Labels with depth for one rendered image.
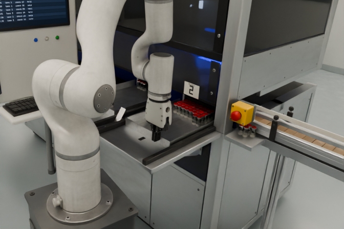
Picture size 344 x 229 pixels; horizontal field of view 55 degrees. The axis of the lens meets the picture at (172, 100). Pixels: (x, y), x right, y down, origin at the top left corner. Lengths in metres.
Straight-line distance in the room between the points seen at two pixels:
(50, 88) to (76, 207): 0.35
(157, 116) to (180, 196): 0.66
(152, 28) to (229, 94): 0.45
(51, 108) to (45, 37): 1.03
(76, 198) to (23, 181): 1.72
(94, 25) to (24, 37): 1.05
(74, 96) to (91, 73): 0.07
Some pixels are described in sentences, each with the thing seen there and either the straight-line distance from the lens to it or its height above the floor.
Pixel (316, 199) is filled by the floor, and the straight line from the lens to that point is 2.73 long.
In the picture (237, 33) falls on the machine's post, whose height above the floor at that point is 1.31.
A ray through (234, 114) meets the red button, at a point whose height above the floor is 1.01.
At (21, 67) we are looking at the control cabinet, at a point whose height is 0.98.
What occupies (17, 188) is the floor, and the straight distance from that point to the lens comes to 2.63.
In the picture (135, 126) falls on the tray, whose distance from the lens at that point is 1.37.
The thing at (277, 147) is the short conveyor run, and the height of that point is 0.87.
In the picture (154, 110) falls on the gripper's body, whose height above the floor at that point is 1.04.
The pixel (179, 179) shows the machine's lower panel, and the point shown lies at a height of 0.53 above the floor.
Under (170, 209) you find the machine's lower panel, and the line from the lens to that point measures 1.87.
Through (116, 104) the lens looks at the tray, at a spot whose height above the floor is 0.88.
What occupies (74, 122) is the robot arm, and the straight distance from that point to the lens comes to 0.91.
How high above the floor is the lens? 1.54
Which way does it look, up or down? 23 degrees down
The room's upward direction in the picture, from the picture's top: 4 degrees clockwise
